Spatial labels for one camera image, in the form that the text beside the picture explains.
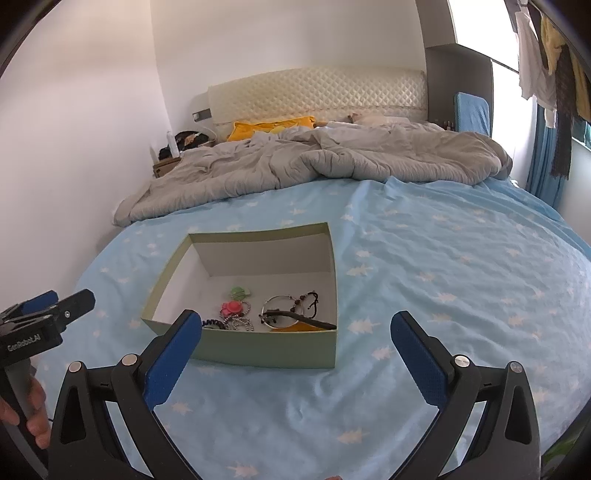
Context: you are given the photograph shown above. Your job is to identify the wooden nightstand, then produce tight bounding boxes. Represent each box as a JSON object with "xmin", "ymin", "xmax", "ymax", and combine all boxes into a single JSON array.
[{"xmin": 152, "ymin": 157, "xmax": 184, "ymax": 179}]

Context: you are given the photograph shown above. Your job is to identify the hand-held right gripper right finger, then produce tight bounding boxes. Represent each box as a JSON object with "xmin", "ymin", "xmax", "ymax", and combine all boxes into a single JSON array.
[{"xmin": 390, "ymin": 310, "xmax": 541, "ymax": 480}]

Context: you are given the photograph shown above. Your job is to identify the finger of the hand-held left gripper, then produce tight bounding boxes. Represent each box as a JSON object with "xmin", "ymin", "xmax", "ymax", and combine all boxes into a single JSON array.
[
  {"xmin": 54, "ymin": 288, "xmax": 97, "ymax": 334},
  {"xmin": 18, "ymin": 289, "xmax": 60, "ymax": 317}
]

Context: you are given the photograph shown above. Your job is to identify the grey duvet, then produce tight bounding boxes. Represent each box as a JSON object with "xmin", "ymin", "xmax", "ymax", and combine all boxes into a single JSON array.
[{"xmin": 113, "ymin": 122, "xmax": 514, "ymax": 227}]

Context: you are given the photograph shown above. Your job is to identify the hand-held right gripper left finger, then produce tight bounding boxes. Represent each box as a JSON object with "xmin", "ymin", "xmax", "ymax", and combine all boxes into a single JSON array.
[{"xmin": 48, "ymin": 309, "xmax": 205, "ymax": 480}]

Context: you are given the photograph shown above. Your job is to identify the grey and white wardrobe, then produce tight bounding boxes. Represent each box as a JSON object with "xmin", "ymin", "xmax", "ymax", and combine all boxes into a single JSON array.
[{"xmin": 416, "ymin": 0, "xmax": 525, "ymax": 139}]

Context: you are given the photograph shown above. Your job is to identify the white pillow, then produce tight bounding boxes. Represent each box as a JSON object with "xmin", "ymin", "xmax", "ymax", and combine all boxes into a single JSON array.
[{"xmin": 323, "ymin": 112, "xmax": 430, "ymax": 128}]

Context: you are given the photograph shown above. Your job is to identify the pale green cardboard box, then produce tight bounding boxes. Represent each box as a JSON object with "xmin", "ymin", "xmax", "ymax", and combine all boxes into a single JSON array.
[{"xmin": 141, "ymin": 223, "xmax": 339, "ymax": 370}]

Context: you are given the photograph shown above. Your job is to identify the row of hanging clothes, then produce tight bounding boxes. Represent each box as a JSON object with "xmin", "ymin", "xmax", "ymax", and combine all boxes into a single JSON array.
[{"xmin": 505, "ymin": 0, "xmax": 591, "ymax": 179}]

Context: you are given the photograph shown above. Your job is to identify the cream quilted headboard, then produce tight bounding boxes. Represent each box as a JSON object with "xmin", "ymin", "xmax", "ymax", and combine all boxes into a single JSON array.
[{"xmin": 207, "ymin": 67, "xmax": 428, "ymax": 136}]

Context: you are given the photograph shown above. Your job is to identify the blue curtain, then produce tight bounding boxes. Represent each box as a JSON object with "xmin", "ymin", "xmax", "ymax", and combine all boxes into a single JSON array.
[{"xmin": 526, "ymin": 105, "xmax": 576, "ymax": 211}]

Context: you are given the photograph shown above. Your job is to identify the brown bead cord bracelet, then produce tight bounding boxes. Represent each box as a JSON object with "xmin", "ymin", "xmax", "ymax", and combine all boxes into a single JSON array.
[{"xmin": 288, "ymin": 290, "xmax": 322, "ymax": 319}]

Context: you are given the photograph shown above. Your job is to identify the blue star print bedsheet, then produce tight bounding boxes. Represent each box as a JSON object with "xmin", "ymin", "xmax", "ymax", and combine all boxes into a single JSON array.
[{"xmin": 34, "ymin": 178, "xmax": 591, "ymax": 480}]

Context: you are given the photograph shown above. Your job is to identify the silver bangle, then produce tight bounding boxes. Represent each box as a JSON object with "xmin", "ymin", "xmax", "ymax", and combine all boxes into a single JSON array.
[{"xmin": 260, "ymin": 295, "xmax": 302, "ymax": 326}]

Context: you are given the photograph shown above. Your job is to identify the yellow pillow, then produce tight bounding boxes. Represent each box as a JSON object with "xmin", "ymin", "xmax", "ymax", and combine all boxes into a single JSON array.
[{"xmin": 227, "ymin": 117, "xmax": 317, "ymax": 143}]

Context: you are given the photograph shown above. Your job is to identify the silver bead bracelet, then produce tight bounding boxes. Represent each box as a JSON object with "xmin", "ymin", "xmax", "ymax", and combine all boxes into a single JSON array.
[{"xmin": 226, "ymin": 300, "xmax": 256, "ymax": 332}]

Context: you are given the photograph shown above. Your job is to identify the person's left hand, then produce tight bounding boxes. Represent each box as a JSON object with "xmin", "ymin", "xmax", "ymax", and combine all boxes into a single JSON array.
[{"xmin": 0, "ymin": 375, "xmax": 52, "ymax": 449}]

